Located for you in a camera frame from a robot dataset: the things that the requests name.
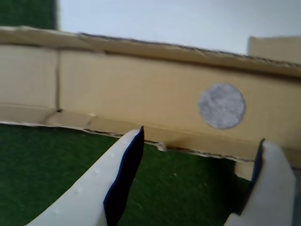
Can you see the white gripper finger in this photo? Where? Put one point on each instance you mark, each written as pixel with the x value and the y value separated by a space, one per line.
pixel 272 183
pixel 94 188

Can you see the gray round mark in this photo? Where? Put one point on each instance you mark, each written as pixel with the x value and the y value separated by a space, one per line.
pixel 222 106

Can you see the long green turf mat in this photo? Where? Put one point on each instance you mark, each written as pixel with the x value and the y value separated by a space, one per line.
pixel 47 164

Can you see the brown cardboard ramp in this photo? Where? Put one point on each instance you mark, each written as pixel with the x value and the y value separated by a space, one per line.
pixel 129 89

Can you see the short green turf piece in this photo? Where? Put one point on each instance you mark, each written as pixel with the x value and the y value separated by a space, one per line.
pixel 26 13

